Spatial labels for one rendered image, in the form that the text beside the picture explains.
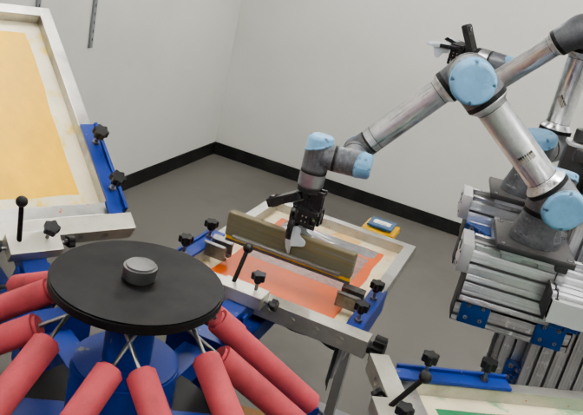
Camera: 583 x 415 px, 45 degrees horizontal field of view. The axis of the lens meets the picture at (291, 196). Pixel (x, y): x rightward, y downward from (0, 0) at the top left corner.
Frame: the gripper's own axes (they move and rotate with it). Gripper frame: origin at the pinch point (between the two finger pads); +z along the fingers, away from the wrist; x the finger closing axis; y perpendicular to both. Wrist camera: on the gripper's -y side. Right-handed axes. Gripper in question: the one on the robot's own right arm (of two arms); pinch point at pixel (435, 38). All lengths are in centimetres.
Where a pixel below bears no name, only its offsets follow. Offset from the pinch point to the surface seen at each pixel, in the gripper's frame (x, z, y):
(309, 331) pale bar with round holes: -131, -49, 50
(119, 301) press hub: -195, -53, 9
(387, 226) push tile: -36, -15, 66
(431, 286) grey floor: 123, 28, 186
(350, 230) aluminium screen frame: -57, -12, 63
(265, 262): -104, -11, 59
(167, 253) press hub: -176, -43, 12
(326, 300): -106, -37, 58
